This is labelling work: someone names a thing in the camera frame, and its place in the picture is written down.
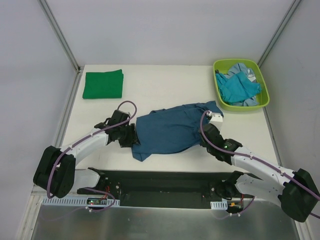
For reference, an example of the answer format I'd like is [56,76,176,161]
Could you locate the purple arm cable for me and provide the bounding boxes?
[39,100,138,221]
[199,110,320,220]

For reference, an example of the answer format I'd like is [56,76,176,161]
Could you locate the dark blue t shirt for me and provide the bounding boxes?
[131,101,223,162]

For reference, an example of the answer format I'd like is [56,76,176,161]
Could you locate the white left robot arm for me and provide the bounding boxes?
[33,109,139,198]

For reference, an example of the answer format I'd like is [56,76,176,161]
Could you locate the lime green plastic basket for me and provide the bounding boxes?
[213,58,270,112]

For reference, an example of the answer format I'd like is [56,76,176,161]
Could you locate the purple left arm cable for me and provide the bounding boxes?
[39,100,138,221]

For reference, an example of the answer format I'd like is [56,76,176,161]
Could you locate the left white cable duct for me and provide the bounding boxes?
[42,197,120,208]

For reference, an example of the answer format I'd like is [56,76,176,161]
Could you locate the right aluminium frame post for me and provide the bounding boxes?
[257,0,303,68]

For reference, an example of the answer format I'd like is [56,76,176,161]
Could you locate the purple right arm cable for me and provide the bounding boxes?
[199,110,320,220]

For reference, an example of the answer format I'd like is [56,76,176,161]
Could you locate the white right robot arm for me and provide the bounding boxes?
[199,123,320,223]

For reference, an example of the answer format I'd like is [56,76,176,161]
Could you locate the right white cable duct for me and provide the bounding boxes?
[210,200,228,211]

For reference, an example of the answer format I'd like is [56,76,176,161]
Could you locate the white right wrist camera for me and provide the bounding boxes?
[206,111,223,131]

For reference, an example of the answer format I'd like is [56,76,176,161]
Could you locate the teal t shirt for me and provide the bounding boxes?
[215,71,262,107]

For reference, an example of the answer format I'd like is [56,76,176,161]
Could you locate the white cable duct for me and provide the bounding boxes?
[42,197,120,208]
[210,200,228,211]

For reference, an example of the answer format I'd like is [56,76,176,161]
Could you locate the left aluminium frame post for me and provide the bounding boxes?
[37,0,81,73]

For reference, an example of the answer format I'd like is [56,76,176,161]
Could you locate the folded green t shirt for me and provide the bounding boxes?
[82,69,124,100]

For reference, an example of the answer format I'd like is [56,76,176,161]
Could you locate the aluminium frame post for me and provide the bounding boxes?
[257,0,303,68]
[37,0,81,73]

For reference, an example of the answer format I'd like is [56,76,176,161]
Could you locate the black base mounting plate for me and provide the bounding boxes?
[76,167,287,208]

